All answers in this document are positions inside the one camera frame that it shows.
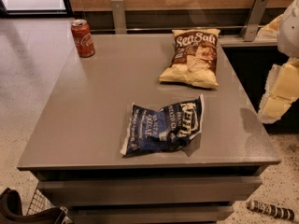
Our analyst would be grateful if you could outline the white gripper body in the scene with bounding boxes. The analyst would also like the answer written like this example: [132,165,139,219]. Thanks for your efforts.
[278,0,299,58]

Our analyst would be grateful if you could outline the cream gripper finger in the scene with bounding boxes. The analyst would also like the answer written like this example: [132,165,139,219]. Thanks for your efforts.
[257,14,282,37]
[258,59,299,124]

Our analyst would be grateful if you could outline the blue chip bag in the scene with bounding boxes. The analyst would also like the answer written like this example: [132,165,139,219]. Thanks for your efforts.
[121,95,205,156]

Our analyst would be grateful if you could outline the sea salt chip bag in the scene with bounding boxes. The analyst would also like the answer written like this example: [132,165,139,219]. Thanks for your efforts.
[159,29,220,89]

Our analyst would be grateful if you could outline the red coke can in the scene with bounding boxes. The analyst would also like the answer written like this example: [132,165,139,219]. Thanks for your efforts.
[71,20,95,58]

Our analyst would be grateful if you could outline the dark brown bag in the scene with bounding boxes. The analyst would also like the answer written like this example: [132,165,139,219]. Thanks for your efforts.
[0,188,66,224]

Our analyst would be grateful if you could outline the upper grey drawer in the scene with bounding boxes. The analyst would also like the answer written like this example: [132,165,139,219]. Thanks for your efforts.
[38,176,262,206]

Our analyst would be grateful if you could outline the grey drawer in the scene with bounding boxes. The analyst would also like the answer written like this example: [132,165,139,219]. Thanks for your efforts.
[68,205,234,224]
[38,176,262,206]

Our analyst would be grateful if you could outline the black white patterned tube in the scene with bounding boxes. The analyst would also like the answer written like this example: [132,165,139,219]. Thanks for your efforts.
[247,200,298,221]

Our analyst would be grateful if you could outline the lower grey drawer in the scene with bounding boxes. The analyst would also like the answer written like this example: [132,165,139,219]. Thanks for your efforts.
[68,205,234,224]

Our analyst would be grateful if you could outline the right metal bracket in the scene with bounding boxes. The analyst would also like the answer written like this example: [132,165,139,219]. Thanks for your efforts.
[240,0,269,42]

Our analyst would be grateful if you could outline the metal bracket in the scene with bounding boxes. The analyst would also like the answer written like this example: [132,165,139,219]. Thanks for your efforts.
[240,0,269,42]
[111,0,127,35]

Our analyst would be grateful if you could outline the left metal bracket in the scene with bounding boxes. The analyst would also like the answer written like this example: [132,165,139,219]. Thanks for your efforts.
[111,0,127,35]

